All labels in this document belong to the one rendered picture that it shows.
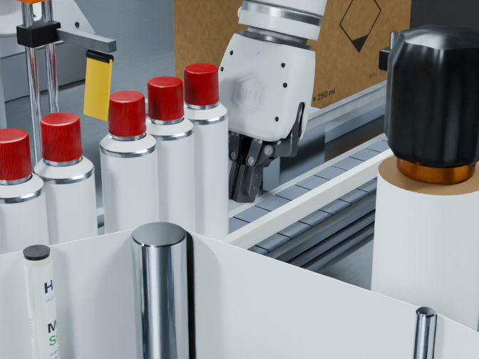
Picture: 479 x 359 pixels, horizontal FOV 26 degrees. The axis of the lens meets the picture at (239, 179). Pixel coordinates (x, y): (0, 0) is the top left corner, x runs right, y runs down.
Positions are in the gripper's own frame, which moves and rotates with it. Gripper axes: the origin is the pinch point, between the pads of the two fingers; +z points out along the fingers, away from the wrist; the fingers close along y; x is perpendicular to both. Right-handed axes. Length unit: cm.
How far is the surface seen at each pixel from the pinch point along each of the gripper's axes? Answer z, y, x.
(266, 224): 3.4, 4.1, -0.1
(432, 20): -36, -127, 273
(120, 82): -3, -59, 41
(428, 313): -2, 38, -32
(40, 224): 3.6, 2.2, -29.4
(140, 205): 1.9, 2.5, -18.2
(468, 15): -40, -111, 270
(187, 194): 0.8, 2.6, -12.1
